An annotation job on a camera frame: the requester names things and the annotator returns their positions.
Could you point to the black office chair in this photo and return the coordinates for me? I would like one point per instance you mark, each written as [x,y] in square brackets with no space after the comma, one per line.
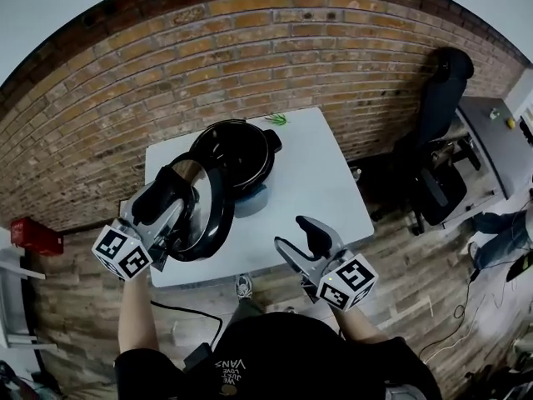
[441,98]

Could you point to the person's left forearm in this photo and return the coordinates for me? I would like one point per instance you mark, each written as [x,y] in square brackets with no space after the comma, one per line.
[135,315]

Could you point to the black rice cooker lid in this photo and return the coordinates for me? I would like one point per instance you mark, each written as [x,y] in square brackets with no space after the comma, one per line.
[210,223]

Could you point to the person's grey sneaker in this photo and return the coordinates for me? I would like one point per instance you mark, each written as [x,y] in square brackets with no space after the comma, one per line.
[244,286]

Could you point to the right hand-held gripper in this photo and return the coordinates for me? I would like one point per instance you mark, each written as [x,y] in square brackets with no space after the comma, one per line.
[347,281]

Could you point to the small green plant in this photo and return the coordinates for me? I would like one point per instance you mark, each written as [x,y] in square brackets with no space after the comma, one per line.
[278,119]

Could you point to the person's black shirt torso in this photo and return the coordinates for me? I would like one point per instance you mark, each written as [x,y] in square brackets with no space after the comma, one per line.
[283,356]

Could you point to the small white object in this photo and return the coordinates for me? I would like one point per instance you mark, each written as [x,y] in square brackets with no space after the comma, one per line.
[494,114]

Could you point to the white shelf unit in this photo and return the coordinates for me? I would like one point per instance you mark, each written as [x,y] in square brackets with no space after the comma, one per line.
[12,290]

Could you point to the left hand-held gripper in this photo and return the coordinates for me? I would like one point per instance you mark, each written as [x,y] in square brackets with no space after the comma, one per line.
[125,256]

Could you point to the person's dark trouser leg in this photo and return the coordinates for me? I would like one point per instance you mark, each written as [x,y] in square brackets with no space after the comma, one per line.
[246,308]

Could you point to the black power adapter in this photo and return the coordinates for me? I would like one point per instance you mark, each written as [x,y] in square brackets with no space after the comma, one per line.
[199,356]

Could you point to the grey side desk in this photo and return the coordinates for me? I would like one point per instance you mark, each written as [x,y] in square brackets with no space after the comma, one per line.
[491,152]

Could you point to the black rice cooker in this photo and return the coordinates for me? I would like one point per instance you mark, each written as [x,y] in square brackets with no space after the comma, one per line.
[235,152]

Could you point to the person's right forearm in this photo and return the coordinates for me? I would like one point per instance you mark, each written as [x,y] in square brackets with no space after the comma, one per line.
[359,327]

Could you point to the red box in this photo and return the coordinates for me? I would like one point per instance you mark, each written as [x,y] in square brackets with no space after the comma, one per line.
[35,238]

